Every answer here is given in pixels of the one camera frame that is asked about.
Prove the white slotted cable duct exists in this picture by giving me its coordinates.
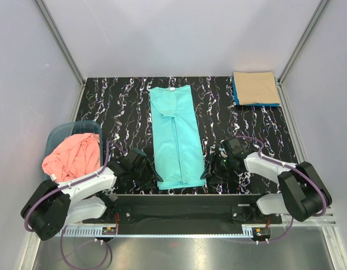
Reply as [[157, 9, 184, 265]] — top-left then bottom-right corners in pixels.
[[57, 225, 257, 239]]

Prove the folded blue t-shirt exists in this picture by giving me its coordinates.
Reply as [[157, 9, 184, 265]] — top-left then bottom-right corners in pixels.
[[232, 79, 280, 107]]

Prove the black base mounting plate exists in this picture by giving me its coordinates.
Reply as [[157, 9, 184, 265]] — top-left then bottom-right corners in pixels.
[[85, 195, 282, 232]]

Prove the pink t-shirt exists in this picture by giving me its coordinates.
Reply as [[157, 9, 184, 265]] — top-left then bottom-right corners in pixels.
[[42, 133, 101, 183]]

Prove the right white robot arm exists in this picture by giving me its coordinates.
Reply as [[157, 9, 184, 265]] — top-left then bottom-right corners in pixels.
[[201, 137, 332, 223]]

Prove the left aluminium frame post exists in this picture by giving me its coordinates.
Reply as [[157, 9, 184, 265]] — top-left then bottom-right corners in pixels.
[[32, 0, 87, 88]]

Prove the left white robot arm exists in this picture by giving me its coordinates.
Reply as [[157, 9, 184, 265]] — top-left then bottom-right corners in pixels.
[[21, 148, 163, 241]]

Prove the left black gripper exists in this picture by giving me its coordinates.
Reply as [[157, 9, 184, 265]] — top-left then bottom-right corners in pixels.
[[130, 159, 162, 191]]

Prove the teal t-shirt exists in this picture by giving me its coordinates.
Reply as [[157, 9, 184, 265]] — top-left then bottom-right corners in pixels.
[[150, 85, 206, 190]]

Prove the folded beige t-shirt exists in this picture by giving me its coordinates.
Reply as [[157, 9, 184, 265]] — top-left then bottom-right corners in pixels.
[[233, 72, 280, 105]]

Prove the aluminium frame post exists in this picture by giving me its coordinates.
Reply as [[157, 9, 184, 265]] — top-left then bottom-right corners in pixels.
[[32, 0, 87, 88], [276, 0, 332, 85]]

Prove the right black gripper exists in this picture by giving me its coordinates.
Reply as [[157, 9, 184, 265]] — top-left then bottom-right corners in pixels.
[[200, 152, 235, 185]]

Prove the right aluminium frame post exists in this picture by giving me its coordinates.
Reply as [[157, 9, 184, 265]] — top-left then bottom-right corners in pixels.
[[276, 0, 332, 85]]

